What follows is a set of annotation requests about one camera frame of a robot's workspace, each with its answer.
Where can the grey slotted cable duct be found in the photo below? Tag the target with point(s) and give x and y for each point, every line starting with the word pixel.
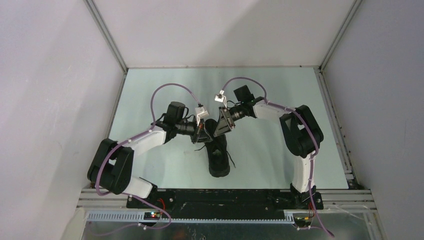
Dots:
pixel 139 217

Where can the circuit board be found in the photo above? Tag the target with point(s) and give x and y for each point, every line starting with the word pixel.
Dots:
pixel 302 222
pixel 152 215

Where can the left circuit board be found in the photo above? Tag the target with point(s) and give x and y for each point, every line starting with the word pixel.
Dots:
pixel 152 215

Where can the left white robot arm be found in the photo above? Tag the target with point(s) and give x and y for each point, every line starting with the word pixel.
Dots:
pixel 112 165

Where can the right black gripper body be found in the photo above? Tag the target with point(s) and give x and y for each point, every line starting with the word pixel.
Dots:
pixel 235 113

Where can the black shoe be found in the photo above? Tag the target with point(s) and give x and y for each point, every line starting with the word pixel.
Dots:
pixel 217 154

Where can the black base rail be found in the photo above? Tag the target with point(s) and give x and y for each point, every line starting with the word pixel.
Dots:
pixel 239 204

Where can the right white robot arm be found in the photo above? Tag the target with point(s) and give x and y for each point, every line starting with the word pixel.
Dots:
pixel 301 132

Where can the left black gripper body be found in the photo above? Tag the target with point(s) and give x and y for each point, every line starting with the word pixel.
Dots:
pixel 194 137

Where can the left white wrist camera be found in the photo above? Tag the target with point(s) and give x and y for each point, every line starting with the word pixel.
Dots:
pixel 200 113

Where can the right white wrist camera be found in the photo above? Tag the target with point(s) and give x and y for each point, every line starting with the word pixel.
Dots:
pixel 221 98

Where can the right circuit board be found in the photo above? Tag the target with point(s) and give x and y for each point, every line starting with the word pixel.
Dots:
pixel 302 222

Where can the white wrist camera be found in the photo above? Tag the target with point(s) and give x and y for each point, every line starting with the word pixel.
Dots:
pixel 200 113
pixel 221 98

